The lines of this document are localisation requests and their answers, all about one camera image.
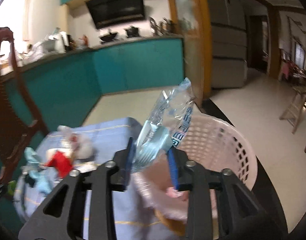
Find pink wrapper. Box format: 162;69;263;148
165;187;189;202

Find clear blue plastic package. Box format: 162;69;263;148
132;78;195;173

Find white plastic bag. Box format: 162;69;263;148
57;125;94;159

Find red wrapper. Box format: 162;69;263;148
45;150;73;179

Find dark bag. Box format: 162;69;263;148
24;174;35;188

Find pink lattice trash basket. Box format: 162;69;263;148
178;114;258;190

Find teal lower kitchen cabinets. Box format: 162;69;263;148
0;37;185;181

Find blue checked cloth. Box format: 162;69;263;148
13;116;183;240

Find black wok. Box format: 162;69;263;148
99;29;119;43

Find black cooking pot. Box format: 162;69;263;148
125;26;140;38

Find carved wooden chair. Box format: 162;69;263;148
0;27;48;185

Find brown sauce bottle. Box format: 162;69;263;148
82;35;89;47

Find steel pot lid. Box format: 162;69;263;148
148;17;158;36

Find steel stock pot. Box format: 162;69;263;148
160;18;176;35

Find wooden stool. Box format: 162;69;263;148
279;86;306;134

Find white dish rack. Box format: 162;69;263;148
39;39;57;54

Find black range hood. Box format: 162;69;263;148
86;0;145;29

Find wooden glass sliding door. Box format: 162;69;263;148
169;0;212;108

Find grey refrigerator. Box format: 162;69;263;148
207;0;247;89

